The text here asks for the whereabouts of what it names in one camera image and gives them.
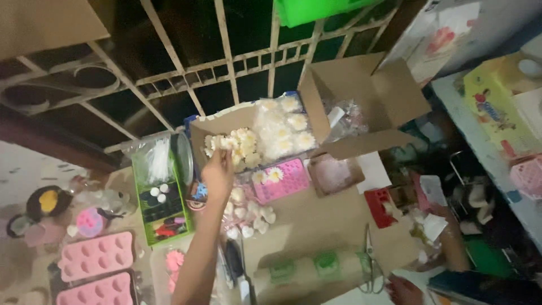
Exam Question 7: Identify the person's right hand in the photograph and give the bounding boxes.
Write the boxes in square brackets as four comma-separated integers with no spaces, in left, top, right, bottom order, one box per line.
[386,274,425,305]

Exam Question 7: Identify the person's left hand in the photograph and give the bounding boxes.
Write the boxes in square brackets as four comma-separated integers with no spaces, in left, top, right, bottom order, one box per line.
[201,148,236,205]

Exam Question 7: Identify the pile of white flower soaps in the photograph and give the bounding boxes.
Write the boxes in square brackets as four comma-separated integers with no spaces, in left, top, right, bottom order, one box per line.
[203,127,263,171]

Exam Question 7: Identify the cardboard box with flower soaps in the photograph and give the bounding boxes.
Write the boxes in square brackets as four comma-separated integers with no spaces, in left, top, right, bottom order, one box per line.
[188,94,319,172]

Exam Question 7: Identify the round metal lid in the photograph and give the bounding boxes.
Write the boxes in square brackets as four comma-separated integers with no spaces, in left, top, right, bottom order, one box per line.
[175,133,195,186]

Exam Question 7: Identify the patterned tape roll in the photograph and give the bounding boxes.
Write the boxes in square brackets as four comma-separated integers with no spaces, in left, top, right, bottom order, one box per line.
[186,182,209,211]

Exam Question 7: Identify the pile of wrapped heart soaps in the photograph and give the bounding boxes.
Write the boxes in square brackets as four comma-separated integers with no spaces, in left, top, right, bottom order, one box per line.
[224,186,277,240]

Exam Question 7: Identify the group of wrapped flower soaps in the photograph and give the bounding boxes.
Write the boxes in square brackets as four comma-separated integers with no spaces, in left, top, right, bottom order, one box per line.
[253,95,317,161]

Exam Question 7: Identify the clear bag of white sticks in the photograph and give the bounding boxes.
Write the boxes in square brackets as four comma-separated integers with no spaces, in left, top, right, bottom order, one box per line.
[122,135,175,184]

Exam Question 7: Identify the pink perforated silicone mat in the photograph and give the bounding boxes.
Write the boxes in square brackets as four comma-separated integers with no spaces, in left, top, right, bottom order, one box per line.
[252,158,312,205]

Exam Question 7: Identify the green plastic basket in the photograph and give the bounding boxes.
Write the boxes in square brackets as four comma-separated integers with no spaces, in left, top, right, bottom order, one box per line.
[131,136,196,247]

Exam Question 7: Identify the white metal window grille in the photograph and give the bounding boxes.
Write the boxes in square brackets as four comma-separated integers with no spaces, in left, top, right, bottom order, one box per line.
[0,0,403,155]

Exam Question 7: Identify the small shallow cardboard tray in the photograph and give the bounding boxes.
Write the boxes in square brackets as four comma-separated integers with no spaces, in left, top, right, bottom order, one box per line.
[307,153,366,198]

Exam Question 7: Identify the black utility knife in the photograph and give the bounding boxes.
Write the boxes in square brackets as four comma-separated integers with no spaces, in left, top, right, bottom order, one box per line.
[224,238,254,305]

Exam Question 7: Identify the pink flower soap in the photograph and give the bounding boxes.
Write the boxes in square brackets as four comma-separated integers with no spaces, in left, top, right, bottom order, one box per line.
[165,249,185,273]

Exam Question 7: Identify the clear bags of small items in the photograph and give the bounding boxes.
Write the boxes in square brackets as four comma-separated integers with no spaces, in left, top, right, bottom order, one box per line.
[324,99,370,138]

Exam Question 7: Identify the clear plastic container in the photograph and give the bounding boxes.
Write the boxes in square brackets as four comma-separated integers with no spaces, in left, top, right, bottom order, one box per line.
[149,245,187,305]

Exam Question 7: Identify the cardboard roll with green labels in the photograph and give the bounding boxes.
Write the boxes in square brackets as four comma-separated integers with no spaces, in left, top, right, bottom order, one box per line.
[253,249,374,305]

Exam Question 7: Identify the pink round mold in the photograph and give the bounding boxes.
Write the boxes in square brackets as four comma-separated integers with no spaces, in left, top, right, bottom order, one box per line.
[76,207,105,238]

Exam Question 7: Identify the white paper sheet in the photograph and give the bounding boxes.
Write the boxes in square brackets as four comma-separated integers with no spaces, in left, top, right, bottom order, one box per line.
[355,152,393,195]

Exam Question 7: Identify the pink silicone heart mold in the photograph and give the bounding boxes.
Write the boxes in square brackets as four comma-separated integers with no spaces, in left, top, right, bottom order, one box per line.
[55,271,136,305]
[57,231,137,283]

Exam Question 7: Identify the open empty-flapped cardboard box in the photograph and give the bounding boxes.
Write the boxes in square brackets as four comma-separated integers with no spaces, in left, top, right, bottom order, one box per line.
[298,53,432,161]

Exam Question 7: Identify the green plastic container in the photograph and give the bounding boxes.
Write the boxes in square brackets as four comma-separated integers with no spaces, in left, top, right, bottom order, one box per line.
[274,0,384,29]

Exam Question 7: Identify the black and yellow round object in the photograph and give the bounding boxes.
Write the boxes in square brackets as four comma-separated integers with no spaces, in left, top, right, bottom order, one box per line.
[25,185,73,222]

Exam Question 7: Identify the metal scissors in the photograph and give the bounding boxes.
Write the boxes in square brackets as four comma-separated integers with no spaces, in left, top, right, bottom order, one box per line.
[357,224,387,295]

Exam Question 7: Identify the brown cardboard sheet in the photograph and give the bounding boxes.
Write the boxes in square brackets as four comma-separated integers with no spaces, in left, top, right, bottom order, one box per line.
[0,0,112,61]

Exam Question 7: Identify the white carton with pink print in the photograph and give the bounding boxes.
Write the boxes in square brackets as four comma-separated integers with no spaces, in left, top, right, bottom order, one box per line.
[377,0,542,87]

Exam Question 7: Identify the pink mesh basket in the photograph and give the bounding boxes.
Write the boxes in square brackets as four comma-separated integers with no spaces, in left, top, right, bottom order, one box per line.
[509,154,542,201]

